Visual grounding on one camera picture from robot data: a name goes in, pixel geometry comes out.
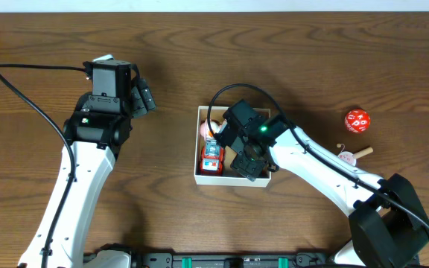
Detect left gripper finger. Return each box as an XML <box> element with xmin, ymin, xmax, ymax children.
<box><xmin>137</xmin><ymin>78</ymin><xmax>156</xmax><ymax>111</ymax></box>
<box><xmin>132</xmin><ymin>86</ymin><xmax>147</xmax><ymax>118</ymax></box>

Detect white duck toy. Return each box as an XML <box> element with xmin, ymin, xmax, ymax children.
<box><xmin>199</xmin><ymin>120</ymin><xmax>222</xmax><ymax>141</ymax></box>

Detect red toy car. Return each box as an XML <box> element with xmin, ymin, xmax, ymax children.
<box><xmin>199</xmin><ymin>140</ymin><xmax>224</xmax><ymax>176</ymax></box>

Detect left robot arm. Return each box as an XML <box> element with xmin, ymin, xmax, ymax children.
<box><xmin>18</xmin><ymin>54</ymin><xmax>156</xmax><ymax>267</ymax></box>

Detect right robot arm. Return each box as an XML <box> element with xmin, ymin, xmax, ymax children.
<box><xmin>217</xmin><ymin>100</ymin><xmax>429</xmax><ymax>267</ymax></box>

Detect white cardboard box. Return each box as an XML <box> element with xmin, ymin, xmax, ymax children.
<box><xmin>194</xmin><ymin>106</ymin><xmax>272</xmax><ymax>188</ymax></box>

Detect red ball with letters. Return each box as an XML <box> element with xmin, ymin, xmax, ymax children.
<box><xmin>344</xmin><ymin>109</ymin><xmax>371</xmax><ymax>133</ymax></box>

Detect right black cable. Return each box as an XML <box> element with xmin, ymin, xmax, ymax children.
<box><xmin>206</xmin><ymin>83</ymin><xmax>429</xmax><ymax>268</ymax></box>

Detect black cable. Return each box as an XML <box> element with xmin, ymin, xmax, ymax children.
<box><xmin>206</xmin><ymin>83</ymin><xmax>429</xmax><ymax>268</ymax></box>
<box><xmin>0</xmin><ymin>63</ymin><xmax>89</xmax><ymax>268</ymax></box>

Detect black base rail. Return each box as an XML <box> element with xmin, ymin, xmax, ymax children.
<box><xmin>83</xmin><ymin>243</ymin><xmax>420</xmax><ymax>268</ymax></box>

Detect left black cable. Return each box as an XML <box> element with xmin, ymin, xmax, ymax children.
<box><xmin>0</xmin><ymin>63</ymin><xmax>89</xmax><ymax>268</ymax></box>

